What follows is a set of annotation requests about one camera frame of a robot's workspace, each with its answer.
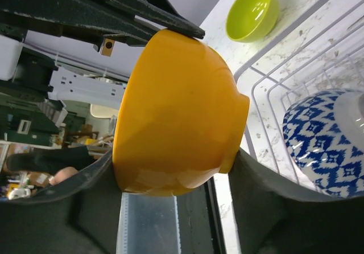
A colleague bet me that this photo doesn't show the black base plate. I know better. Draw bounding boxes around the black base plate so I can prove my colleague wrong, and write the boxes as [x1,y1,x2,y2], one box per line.
[176,178,226,254]

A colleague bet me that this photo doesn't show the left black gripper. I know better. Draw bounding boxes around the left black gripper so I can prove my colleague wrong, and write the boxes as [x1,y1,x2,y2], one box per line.
[0,0,160,57]

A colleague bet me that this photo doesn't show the white slotted cable duct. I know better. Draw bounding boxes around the white slotted cable duct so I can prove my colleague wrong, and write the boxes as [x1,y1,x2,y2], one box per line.
[116,193,181,253]

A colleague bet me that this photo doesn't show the green plastic bowl underneath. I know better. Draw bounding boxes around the green plastic bowl underneath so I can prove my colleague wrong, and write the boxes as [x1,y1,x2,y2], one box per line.
[225,0,279,43]

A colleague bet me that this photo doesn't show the red patterned glass bowl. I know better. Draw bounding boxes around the red patterned glass bowl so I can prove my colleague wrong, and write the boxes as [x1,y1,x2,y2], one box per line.
[282,88,363,198]

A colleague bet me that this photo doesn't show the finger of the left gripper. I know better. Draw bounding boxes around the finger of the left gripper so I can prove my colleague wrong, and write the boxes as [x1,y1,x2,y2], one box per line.
[85,0,205,39]

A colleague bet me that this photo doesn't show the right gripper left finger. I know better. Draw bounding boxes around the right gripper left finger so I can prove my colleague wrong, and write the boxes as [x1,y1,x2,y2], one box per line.
[1,151,122,253]

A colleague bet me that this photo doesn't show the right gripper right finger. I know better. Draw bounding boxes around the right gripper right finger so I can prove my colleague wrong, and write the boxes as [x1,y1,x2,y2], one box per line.
[229,149,363,253]

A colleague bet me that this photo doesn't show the yellow plastic bowl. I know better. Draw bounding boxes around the yellow plastic bowl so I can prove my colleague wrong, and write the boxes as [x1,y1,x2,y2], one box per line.
[112,29,250,196]

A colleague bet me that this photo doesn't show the clear plastic dish rack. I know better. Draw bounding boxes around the clear plastic dish rack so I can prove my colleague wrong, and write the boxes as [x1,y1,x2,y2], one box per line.
[236,0,363,190]

